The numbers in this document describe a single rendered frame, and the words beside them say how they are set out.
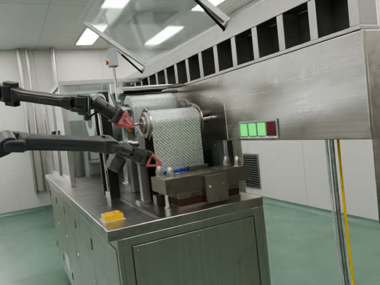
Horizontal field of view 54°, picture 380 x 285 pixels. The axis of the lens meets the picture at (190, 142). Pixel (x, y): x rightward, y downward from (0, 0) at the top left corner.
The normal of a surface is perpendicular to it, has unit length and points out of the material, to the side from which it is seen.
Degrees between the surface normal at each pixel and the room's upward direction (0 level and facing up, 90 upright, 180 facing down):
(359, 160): 90
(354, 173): 90
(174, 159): 90
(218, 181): 90
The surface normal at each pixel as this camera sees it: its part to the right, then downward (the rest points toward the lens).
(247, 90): -0.90, 0.12
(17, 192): 0.44, 0.00
